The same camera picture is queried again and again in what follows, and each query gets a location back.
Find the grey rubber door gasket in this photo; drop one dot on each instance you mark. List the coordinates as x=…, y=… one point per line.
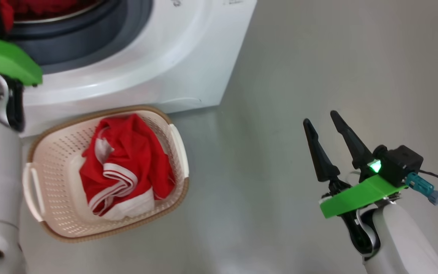
x=89, y=42

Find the white front-load washing machine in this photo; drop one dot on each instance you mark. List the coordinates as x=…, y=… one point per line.
x=146, y=64

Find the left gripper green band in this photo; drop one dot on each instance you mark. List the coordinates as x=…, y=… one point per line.
x=2, y=57

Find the cream perforated laundry basket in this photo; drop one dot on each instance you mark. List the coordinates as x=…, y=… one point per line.
x=63, y=146

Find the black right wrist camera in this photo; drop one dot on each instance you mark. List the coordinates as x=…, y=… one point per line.
x=401, y=163

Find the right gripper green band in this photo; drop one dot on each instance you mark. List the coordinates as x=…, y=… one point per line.
x=359, y=196

